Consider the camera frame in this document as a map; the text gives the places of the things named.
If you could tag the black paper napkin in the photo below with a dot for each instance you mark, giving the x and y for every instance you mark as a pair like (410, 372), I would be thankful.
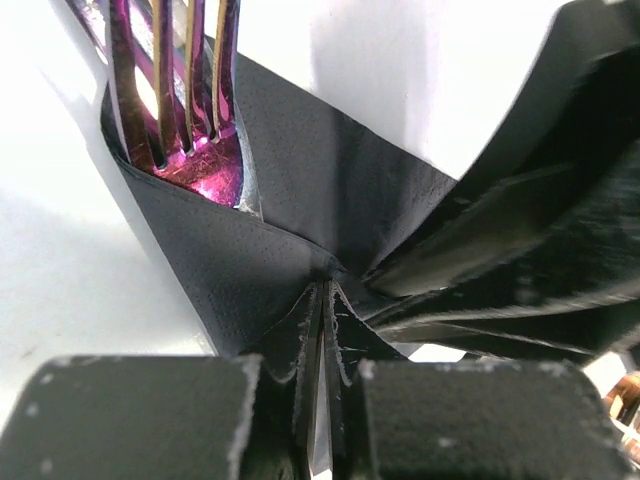
(334, 196)

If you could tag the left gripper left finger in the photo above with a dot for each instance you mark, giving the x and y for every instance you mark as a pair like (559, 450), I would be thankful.
(173, 417)

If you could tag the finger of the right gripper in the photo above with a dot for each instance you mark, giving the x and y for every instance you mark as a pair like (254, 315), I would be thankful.
(535, 252)

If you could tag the silver table knife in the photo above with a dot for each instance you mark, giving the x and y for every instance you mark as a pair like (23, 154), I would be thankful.
(245, 165)

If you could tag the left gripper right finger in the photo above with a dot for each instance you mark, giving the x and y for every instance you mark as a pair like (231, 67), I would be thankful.
(391, 418)

